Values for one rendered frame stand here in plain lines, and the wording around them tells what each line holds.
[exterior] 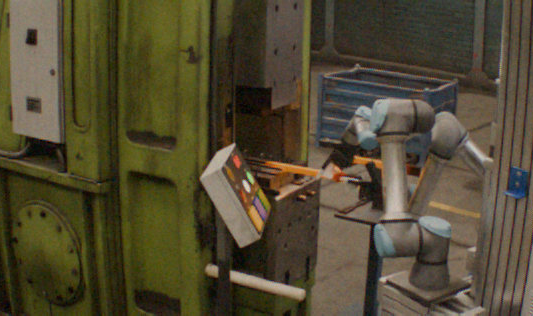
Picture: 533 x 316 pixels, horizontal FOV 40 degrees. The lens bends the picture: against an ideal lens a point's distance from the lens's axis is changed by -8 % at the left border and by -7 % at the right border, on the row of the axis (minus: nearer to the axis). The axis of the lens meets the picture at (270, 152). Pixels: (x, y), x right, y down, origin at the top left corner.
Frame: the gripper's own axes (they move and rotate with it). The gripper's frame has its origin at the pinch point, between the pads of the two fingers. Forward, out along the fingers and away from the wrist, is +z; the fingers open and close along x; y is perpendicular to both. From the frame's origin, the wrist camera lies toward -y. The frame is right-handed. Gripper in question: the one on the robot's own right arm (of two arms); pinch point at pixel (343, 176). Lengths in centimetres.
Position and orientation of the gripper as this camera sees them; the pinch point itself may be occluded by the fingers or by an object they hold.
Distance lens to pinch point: 323.2
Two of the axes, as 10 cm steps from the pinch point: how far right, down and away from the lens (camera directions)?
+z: -8.6, -1.4, 5.0
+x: 5.2, -2.2, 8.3
